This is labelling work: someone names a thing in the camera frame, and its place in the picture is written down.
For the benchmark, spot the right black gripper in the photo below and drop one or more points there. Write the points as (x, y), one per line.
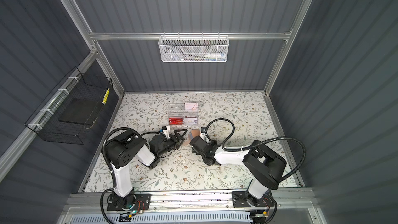
(213, 143)

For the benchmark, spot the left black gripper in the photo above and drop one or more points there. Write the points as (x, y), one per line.
(174, 141)

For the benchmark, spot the pink leather card holder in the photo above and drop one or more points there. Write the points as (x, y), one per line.
(191, 135)

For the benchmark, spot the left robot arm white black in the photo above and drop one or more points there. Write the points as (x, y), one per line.
(122, 145)

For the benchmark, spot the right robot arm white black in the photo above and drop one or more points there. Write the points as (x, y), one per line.
(266, 166)

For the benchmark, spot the red card in organizer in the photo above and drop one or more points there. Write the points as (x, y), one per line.
(176, 121)

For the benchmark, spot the white card in organizer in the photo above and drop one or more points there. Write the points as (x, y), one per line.
(190, 121)

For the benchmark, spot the clear acrylic card organizer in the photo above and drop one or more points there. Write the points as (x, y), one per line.
(177, 110)

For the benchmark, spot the pink card in organizer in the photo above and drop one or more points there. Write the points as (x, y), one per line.
(191, 106)

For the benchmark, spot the yellow tag on basket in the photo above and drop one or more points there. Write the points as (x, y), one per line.
(105, 97)

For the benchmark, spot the white tube in basket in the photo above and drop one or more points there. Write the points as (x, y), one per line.
(216, 56)

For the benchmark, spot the black pad in basket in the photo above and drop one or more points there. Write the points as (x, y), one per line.
(80, 111)

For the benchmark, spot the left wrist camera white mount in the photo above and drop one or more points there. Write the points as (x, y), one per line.
(166, 131)

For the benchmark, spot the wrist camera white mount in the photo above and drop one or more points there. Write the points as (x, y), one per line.
(203, 134)
(166, 131)

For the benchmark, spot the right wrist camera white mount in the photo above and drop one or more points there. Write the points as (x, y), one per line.
(203, 134)

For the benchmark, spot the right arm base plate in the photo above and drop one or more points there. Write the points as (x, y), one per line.
(244, 199)

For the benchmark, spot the white perforated cable duct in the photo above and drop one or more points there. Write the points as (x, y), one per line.
(219, 217)

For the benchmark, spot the white wire mesh basket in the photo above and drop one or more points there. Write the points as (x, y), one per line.
(179, 50)

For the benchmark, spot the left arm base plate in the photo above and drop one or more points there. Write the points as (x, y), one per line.
(132, 202)

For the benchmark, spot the aluminium front rail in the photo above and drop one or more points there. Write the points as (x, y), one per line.
(197, 200)

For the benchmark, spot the black wire mesh basket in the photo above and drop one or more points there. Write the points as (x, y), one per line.
(45, 121)

